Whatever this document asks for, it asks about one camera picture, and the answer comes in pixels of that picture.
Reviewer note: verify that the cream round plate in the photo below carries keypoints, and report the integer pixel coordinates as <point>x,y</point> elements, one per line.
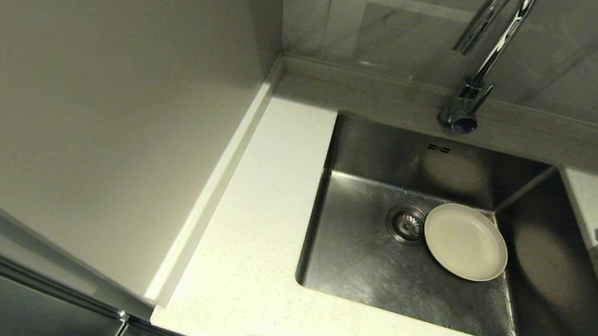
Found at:
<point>465,243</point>

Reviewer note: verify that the stainless steel sink basin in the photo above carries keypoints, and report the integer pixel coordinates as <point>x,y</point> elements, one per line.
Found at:
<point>366,273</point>

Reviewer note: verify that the chrome gooseneck faucet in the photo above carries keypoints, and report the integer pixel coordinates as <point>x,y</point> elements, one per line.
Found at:
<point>458,112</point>

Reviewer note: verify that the round metal drain strainer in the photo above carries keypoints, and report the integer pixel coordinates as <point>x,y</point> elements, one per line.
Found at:
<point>407,224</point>

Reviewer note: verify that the beige tall cabinet side panel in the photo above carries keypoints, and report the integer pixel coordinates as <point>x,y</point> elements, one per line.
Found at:
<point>78,99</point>

